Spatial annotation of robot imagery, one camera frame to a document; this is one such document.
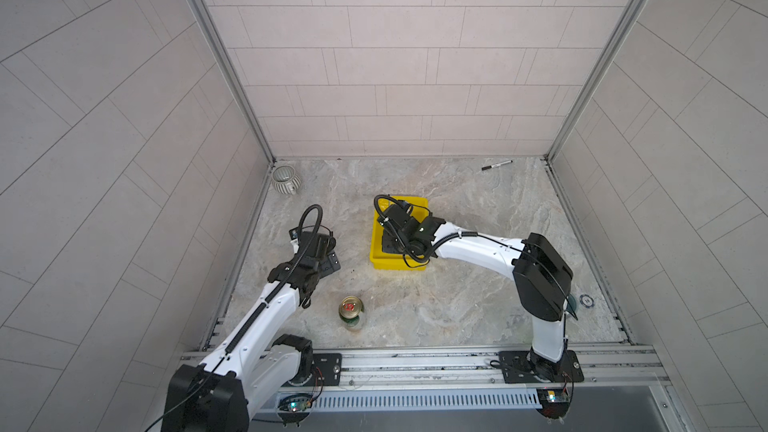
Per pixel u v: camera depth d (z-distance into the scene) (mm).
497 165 1151
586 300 825
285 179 1022
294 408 646
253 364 439
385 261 866
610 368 723
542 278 470
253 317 466
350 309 707
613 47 852
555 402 681
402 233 647
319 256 642
